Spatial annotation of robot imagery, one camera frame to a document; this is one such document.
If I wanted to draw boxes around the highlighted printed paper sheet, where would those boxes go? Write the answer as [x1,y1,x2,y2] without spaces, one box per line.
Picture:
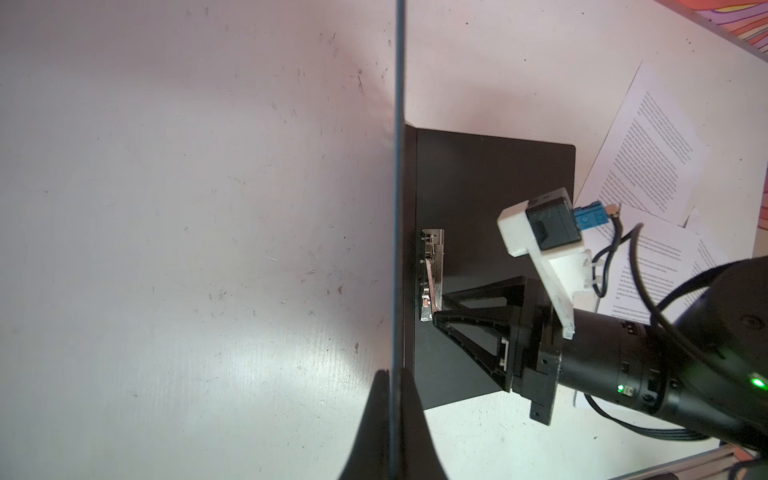
[595,205,721,325]

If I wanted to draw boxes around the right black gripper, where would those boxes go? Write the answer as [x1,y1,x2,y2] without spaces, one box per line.
[432,276,564,425]

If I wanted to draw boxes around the metal folder clip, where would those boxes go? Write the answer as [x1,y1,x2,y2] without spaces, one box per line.
[419,229,445,323]

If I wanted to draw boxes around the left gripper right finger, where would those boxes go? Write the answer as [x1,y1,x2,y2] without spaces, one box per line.
[400,369,447,480]

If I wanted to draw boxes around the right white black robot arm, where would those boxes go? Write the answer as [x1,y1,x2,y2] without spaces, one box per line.
[433,257,767,451]

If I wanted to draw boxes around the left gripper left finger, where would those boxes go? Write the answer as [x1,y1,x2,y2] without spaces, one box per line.
[339,370,389,480]

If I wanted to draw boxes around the far printed paper sheet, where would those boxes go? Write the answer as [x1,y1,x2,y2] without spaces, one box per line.
[577,65,710,224]

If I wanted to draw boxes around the blue file folder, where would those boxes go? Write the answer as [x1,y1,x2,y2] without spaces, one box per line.
[386,2,575,479]

